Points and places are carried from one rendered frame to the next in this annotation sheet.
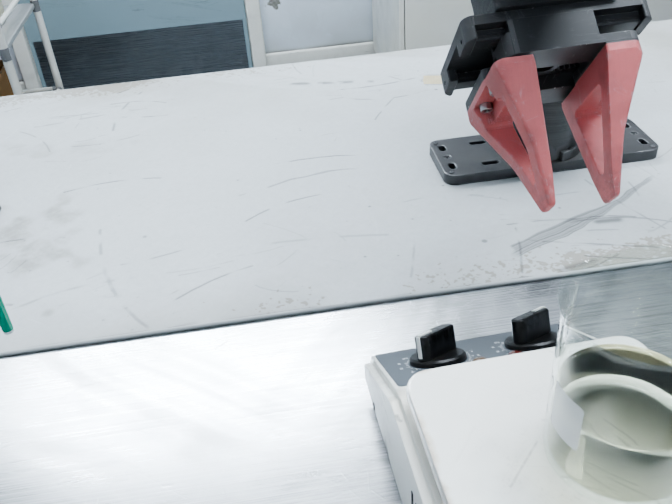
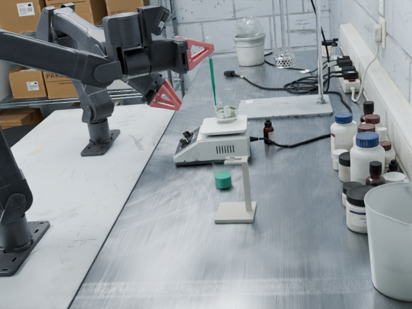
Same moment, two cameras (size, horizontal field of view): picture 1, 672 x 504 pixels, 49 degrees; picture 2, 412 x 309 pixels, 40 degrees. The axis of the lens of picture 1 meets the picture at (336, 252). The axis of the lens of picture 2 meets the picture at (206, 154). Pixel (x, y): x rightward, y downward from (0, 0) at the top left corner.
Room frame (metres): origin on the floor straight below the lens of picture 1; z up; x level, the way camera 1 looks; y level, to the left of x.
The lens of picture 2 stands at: (-0.10, 1.29, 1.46)
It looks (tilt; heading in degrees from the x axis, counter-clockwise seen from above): 21 degrees down; 285
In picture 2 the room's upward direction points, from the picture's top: 7 degrees counter-clockwise
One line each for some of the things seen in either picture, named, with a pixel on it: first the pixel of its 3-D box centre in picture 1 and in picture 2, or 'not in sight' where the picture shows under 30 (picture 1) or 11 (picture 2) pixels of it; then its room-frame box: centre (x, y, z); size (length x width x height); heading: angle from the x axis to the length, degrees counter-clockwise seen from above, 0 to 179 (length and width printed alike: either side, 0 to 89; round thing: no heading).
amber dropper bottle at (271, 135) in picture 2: not in sight; (268, 130); (0.10, -0.17, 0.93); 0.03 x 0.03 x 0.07
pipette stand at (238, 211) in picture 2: not in sight; (233, 186); (0.12, 0.24, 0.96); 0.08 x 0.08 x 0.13; 3
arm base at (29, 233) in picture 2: not in sight; (13, 232); (0.55, 0.40, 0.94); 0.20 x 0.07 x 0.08; 96
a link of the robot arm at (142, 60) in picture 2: not in sight; (133, 60); (0.31, 0.21, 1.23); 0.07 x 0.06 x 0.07; 38
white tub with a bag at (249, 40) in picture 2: not in sight; (249, 39); (0.28, -1.15, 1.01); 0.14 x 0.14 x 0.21
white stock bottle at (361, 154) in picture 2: not in sight; (367, 164); (-0.15, 0.14, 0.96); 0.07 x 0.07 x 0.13
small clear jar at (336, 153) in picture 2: not in sight; (340, 160); (-0.09, 0.01, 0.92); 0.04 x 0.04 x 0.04
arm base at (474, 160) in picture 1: (544, 115); (99, 131); (0.61, -0.20, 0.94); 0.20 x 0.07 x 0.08; 96
